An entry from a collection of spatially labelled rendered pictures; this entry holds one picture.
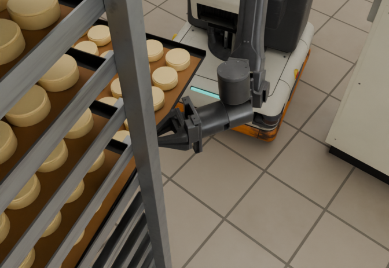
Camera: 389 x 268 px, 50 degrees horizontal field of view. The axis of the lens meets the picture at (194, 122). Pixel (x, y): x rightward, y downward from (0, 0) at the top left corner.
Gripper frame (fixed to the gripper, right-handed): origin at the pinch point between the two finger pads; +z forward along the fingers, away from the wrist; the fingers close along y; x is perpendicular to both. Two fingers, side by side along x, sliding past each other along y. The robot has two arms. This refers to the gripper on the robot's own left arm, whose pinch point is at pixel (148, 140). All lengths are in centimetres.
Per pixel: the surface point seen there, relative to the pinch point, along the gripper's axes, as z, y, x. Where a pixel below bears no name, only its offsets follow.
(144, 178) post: 3.0, -0.7, -7.6
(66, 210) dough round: 15.0, -8.0, -12.6
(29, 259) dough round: 20.3, -10.1, -18.5
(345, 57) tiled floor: -129, 108, 85
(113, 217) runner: 9.7, -0.4, -12.2
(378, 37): -85, 34, 33
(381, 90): -89, 54, 25
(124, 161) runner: 5.2, -8.4, -8.0
